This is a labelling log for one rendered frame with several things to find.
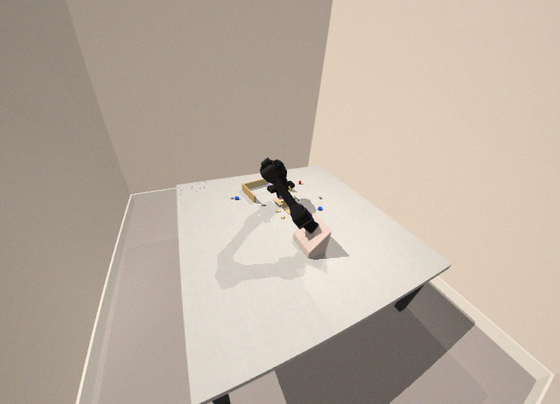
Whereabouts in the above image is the tan strip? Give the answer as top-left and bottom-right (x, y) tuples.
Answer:
(273, 198), (291, 215)

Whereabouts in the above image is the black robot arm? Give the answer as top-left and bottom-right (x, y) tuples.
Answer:
(260, 158), (319, 234)

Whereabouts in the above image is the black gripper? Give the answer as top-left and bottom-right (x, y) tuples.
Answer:
(267, 179), (295, 198)

